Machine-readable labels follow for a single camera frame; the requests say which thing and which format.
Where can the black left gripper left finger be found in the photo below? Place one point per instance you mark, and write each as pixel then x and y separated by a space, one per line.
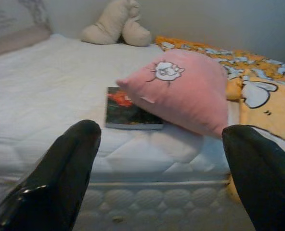
pixel 60 173

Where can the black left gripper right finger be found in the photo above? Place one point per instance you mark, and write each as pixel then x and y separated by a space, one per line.
pixel 262 178

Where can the pink pillow with cartoon print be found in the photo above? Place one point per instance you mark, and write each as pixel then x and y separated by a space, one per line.
pixel 185 96

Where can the orange cartoon print blanket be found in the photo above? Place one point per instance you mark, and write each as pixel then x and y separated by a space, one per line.
pixel 260 115

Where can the dark paperback book red cover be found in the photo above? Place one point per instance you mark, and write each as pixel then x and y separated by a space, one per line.
pixel 123 115

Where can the white quilted mattress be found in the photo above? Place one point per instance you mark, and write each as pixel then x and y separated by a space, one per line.
pixel 48 84

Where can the beige plush toy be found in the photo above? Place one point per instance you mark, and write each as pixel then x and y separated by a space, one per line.
pixel 108 24

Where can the grey ornament patterned duvet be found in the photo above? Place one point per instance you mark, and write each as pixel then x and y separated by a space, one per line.
pixel 12 19

